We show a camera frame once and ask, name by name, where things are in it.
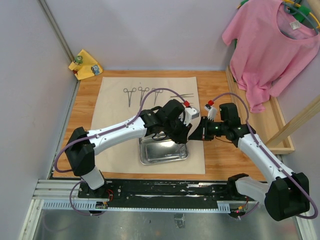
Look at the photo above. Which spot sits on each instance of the green clothes hanger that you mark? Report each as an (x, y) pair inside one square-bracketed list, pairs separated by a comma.
[(295, 9)]

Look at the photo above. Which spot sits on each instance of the steel hemostat clamp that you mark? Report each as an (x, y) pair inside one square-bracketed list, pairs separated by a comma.
[(142, 90)]

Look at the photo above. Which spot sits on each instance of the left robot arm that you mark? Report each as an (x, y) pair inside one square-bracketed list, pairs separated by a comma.
[(84, 146)]

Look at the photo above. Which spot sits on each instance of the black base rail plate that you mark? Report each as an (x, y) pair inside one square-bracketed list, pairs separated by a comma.
[(161, 194)]

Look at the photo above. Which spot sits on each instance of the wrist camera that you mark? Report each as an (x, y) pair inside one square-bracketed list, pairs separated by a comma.
[(211, 110), (189, 113)]

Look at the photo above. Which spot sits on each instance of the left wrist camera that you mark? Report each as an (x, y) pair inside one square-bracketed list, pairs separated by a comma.
[(189, 113)]

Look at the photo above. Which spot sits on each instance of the long steel hemostat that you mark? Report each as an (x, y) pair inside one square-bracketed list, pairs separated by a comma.
[(156, 93)]

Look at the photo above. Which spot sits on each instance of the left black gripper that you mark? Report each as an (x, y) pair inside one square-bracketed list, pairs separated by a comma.
[(182, 137)]

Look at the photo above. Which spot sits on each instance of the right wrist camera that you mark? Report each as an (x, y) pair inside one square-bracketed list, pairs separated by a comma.
[(211, 110)]

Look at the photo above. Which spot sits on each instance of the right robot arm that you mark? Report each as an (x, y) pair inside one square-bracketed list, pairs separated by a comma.
[(285, 193)]

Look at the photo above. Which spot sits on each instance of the beige cloth wrap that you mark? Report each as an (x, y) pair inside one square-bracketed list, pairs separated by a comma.
[(112, 108)]

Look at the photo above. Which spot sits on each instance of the wooden tray frame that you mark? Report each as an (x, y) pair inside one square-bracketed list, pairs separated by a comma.
[(267, 123)]

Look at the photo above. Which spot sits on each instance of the yellow printed cloth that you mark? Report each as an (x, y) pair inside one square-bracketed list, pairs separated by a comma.
[(85, 66)]

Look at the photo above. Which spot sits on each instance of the steel surgical forceps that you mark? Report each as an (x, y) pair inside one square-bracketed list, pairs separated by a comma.
[(188, 95)]

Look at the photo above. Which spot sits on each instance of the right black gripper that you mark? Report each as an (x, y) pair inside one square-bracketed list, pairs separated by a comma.
[(200, 133)]

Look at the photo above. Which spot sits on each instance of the pink t-shirt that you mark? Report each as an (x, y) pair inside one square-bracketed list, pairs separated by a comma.
[(272, 49)]

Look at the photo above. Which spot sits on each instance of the stainless steel tray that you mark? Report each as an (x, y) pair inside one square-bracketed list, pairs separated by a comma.
[(161, 151)]

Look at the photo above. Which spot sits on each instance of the wooden pole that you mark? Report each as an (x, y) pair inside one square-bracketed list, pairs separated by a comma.
[(312, 109)]

